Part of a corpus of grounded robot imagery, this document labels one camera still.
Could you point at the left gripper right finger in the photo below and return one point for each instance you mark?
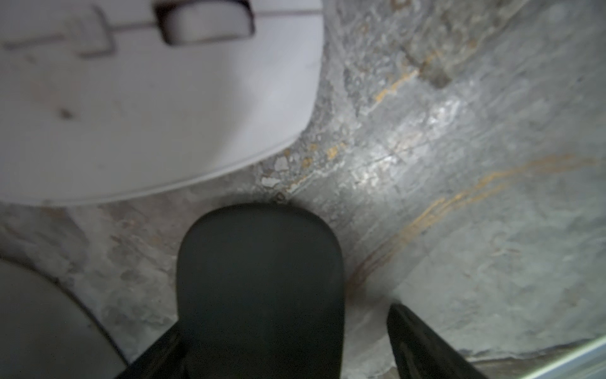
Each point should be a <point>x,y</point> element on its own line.
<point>421,353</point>

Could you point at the black computer mouse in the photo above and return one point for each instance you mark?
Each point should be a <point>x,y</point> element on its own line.
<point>260,294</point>

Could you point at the grey-white computer mouse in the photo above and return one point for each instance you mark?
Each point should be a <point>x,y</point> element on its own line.
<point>46,334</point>

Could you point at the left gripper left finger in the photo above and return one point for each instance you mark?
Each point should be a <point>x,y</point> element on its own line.
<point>166,358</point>

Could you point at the white mouse with logo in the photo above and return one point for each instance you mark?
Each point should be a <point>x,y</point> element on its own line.
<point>103,101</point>

